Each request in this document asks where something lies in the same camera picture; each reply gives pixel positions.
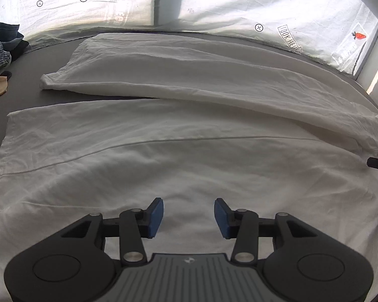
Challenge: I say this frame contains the dark blue denim garment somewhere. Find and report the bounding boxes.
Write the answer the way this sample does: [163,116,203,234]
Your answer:
[0,22,29,61]

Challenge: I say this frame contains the white carrot print curtain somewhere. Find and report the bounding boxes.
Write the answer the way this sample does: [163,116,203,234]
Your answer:
[0,0,378,74]

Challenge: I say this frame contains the white cloth trousers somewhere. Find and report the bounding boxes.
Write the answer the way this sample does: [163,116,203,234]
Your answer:
[0,33,378,301]

